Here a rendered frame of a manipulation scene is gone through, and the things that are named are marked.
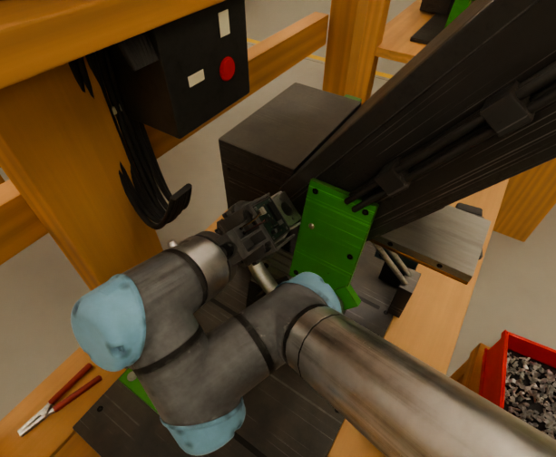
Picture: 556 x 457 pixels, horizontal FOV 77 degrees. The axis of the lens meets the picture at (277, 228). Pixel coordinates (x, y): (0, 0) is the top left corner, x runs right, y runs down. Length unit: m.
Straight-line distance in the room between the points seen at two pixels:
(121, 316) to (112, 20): 0.28
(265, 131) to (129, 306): 0.50
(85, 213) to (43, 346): 1.53
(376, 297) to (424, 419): 0.63
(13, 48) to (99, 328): 0.23
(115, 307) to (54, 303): 1.89
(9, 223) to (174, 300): 0.38
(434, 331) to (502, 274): 1.51
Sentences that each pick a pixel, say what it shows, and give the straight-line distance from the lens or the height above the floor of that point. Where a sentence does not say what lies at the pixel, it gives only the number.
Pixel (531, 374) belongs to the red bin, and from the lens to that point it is 0.97.
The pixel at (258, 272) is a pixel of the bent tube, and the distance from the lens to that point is 0.68.
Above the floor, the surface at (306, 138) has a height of 1.24.
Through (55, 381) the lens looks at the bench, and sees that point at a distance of 0.92.
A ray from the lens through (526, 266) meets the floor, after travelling 2.49.
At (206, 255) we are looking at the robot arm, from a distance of 0.39.
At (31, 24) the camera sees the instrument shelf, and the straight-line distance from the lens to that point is 0.38.
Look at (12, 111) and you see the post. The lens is 0.52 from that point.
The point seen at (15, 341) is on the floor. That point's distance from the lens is 2.20.
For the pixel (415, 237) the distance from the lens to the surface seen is 0.72.
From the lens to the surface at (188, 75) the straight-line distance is 0.52.
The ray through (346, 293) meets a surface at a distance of 0.64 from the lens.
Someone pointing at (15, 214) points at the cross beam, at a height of 1.25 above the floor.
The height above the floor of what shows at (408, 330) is 0.90.
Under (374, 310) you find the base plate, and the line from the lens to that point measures 0.87.
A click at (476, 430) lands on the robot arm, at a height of 1.40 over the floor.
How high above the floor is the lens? 1.63
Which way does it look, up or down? 48 degrees down
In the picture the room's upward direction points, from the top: straight up
